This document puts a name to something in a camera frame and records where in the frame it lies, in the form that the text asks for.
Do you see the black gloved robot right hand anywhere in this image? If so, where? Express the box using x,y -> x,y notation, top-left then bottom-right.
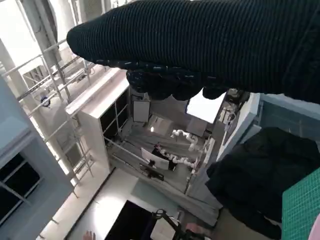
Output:
66,0 -> 320,105

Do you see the pink bowl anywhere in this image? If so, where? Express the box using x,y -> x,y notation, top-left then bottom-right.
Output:
307,216 -> 320,240

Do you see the white board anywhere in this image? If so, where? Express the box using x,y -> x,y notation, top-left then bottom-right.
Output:
132,99 -> 151,123

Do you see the white air conditioner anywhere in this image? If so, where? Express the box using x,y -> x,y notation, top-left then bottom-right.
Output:
83,0 -> 107,20

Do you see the white curved monitor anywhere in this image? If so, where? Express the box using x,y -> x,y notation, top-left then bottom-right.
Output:
140,147 -> 170,171

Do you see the white cabinet with dark panes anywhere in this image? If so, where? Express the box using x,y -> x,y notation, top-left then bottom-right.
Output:
65,67 -> 131,176

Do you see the black stand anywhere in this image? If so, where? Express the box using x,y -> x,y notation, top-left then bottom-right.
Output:
149,208 -> 183,240

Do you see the black flat screen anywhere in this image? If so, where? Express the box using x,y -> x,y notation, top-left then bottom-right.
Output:
104,199 -> 161,240

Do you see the green cutting mat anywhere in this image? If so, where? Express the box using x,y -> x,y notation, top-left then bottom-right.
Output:
281,166 -> 320,240

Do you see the white metal pipe frame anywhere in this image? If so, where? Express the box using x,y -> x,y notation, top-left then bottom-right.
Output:
0,39 -> 97,200

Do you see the blue ring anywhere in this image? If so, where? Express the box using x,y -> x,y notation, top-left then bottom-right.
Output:
40,96 -> 53,109

